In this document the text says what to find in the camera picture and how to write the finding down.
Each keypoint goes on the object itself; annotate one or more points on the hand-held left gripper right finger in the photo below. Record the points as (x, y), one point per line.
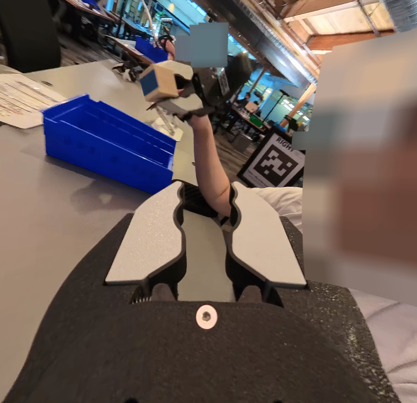
(264, 240)

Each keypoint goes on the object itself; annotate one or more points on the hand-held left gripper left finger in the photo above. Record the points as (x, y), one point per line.
(150, 240)

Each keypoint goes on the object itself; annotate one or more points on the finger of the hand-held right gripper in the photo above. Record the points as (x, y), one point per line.
(185, 104)
(180, 68)

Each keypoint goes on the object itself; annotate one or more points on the wooden cube with blue face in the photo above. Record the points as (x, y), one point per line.
(163, 83)

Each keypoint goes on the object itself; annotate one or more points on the blue plastic bin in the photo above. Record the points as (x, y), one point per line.
(107, 148)
(150, 49)

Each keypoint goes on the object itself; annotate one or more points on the person's right forearm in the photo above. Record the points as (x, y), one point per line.
(208, 161)

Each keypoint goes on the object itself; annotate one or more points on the crumpled plastic wrapper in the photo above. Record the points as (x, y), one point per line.
(127, 72)

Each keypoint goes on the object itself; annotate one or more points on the wooden workbench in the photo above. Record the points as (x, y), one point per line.
(127, 49)

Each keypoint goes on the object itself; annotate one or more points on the dark mesh object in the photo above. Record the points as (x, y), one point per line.
(195, 199)

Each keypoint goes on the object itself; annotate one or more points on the black framed marker sign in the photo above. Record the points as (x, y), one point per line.
(273, 161)

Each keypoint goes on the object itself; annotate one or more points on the instruction sheet in plastic sleeve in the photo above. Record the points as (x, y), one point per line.
(26, 96)

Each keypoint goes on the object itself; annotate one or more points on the black chair back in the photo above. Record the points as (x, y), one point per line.
(29, 24)

